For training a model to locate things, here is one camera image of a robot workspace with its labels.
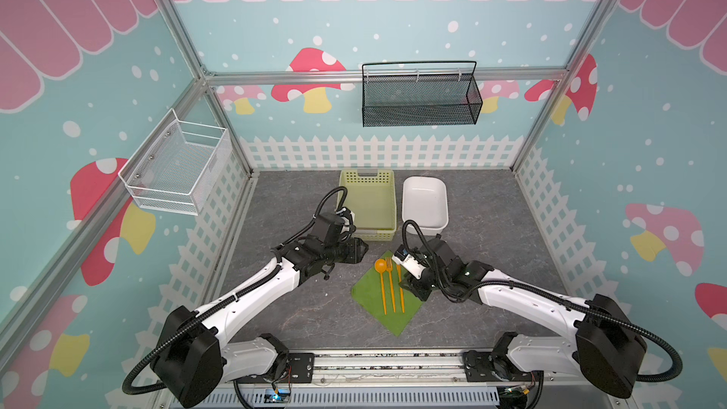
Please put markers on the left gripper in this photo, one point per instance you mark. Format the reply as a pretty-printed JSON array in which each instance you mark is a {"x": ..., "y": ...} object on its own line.
[{"x": 355, "y": 251}]

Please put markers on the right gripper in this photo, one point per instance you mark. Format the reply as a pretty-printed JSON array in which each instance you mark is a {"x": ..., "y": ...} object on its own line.
[{"x": 420, "y": 282}]

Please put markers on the orange plastic spoon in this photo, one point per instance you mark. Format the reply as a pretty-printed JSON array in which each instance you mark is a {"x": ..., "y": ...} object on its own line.
[{"x": 380, "y": 268}]

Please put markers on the orange plastic fork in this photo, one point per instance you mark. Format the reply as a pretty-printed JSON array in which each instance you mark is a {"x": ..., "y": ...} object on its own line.
[{"x": 389, "y": 271}]

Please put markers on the green paper napkin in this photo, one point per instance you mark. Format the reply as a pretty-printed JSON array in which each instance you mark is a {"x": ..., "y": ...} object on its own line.
[{"x": 367, "y": 293}]

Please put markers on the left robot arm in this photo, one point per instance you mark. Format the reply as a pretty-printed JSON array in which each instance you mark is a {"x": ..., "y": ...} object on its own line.
[{"x": 194, "y": 353}]

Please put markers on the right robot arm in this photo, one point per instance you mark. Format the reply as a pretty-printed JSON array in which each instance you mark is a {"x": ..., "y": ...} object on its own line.
[{"x": 598, "y": 340}]

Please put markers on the green perforated plastic basket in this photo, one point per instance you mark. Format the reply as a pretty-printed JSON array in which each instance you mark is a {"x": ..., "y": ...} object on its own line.
[{"x": 373, "y": 201}]

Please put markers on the white plastic tub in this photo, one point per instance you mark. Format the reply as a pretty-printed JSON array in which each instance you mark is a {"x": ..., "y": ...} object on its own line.
[{"x": 425, "y": 202}]

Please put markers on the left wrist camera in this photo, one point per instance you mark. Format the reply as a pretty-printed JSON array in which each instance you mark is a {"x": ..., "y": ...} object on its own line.
[{"x": 346, "y": 217}]

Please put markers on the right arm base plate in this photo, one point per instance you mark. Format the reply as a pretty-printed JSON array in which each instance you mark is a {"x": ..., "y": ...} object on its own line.
[{"x": 487, "y": 366}]

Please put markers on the aluminium mounting rail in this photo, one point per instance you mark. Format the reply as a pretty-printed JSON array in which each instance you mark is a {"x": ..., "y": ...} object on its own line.
[{"x": 408, "y": 379}]

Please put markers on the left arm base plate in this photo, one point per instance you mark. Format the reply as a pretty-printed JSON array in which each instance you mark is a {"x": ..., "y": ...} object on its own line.
[{"x": 296, "y": 368}]

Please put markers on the black wire mesh basket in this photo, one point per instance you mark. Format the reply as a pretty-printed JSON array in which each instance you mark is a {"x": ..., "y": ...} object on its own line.
[{"x": 421, "y": 93}]

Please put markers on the white wire mesh basket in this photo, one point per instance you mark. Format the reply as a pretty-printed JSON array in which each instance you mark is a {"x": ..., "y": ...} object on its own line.
[{"x": 178, "y": 165}]

